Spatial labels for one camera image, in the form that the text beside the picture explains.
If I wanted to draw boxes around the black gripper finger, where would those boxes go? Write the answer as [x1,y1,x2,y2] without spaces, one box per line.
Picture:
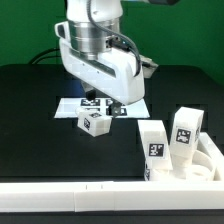
[81,81,96,101]
[109,101,122,117]

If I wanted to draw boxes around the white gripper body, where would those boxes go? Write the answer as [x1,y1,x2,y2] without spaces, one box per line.
[55,22,158,105]

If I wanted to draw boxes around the white round stool seat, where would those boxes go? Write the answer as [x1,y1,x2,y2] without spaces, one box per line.
[144,150,216,182]

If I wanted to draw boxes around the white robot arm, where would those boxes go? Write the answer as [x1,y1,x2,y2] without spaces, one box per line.
[55,0,158,116]

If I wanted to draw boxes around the white paper marker sheet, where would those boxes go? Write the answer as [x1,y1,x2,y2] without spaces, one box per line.
[54,98,150,119]

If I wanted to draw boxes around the grey corrugated hose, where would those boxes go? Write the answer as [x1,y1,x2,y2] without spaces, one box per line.
[85,0,143,78]

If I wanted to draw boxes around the black floor cables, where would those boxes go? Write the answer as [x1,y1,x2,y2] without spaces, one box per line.
[28,46,63,65]

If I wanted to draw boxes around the white front fence rail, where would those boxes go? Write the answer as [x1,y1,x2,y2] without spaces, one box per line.
[0,181,224,212]

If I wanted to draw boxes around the white fence rail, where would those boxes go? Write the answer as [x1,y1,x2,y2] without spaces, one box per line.
[0,181,224,212]
[198,132,224,182]

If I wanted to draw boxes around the white right fence rail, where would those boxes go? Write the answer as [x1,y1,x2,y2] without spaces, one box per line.
[198,132,224,182]

